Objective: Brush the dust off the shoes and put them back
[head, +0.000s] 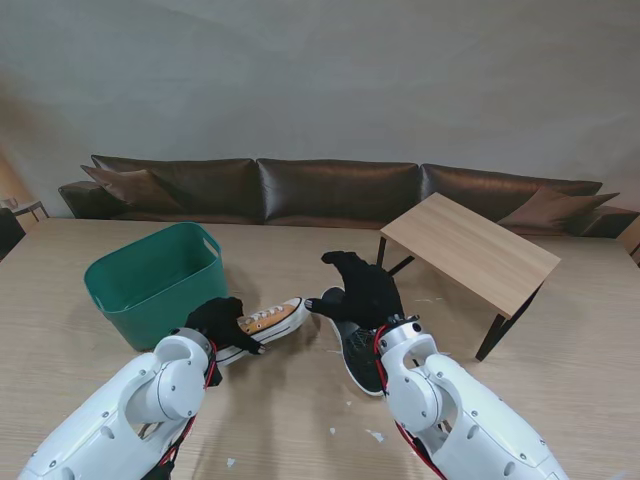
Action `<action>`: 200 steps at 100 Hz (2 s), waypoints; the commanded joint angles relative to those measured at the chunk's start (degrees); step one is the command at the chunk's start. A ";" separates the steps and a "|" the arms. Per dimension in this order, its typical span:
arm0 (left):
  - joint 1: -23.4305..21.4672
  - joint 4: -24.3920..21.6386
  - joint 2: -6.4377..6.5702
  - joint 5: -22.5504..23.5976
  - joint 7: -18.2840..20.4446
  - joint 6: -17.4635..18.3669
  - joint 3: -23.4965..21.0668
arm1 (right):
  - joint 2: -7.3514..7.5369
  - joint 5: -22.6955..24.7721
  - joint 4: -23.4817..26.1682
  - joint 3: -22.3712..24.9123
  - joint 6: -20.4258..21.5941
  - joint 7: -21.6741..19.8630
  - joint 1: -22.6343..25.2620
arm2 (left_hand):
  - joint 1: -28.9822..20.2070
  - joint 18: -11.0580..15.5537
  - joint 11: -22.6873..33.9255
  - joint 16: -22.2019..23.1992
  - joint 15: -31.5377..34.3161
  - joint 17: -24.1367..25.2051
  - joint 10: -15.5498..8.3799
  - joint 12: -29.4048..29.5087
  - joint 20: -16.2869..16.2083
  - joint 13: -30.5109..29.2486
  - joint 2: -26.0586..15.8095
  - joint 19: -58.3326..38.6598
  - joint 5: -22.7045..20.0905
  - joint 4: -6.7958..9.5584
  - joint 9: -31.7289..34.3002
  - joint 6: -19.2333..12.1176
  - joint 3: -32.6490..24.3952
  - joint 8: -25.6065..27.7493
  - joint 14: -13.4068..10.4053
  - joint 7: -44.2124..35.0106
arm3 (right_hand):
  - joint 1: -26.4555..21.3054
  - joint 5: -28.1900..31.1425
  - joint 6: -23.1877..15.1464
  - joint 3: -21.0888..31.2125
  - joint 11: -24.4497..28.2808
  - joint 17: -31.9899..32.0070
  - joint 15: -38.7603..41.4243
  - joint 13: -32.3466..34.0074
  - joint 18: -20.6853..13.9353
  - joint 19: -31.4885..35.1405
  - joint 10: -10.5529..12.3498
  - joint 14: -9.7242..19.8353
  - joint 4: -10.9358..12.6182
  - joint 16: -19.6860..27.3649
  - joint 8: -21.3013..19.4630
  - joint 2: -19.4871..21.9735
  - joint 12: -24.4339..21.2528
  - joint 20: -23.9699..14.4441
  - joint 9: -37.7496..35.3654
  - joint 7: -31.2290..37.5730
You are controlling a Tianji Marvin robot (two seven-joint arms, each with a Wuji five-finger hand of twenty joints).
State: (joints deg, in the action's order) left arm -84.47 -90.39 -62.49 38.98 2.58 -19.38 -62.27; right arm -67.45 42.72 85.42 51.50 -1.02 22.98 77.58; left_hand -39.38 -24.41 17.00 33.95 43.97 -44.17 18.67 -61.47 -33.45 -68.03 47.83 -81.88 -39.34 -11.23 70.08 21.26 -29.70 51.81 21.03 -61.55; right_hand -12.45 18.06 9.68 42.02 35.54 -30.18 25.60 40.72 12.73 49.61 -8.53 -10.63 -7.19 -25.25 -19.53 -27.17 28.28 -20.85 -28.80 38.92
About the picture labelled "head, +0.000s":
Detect green plastic basket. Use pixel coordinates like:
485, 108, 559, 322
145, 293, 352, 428
83, 222, 230, 351

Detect small wooden shelf black legs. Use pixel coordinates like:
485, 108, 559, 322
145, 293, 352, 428
373, 192, 562, 361

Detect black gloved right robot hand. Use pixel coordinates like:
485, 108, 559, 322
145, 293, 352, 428
303, 250, 406, 332

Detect red left arm cable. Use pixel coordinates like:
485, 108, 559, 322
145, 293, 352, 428
159, 339, 220, 474

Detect yellow canvas sneaker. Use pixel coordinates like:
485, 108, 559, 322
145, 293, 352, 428
213, 296, 310, 369
319, 286, 391, 397

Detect wooden side table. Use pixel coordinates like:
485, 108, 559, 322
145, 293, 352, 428
0, 198, 51, 221

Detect dark chair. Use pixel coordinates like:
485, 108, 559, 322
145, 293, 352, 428
0, 207, 26, 261

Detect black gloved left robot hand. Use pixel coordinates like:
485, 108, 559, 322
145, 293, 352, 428
184, 296, 268, 357

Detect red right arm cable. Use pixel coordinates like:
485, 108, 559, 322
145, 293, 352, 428
374, 327, 447, 480

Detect dark brown leather sofa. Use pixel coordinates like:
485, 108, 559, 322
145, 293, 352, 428
58, 153, 640, 239

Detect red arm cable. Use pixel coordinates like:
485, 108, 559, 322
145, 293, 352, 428
159, 339, 220, 474
374, 327, 447, 480

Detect brown leather cushion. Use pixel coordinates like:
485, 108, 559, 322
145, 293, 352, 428
497, 187, 621, 231
79, 164, 186, 214

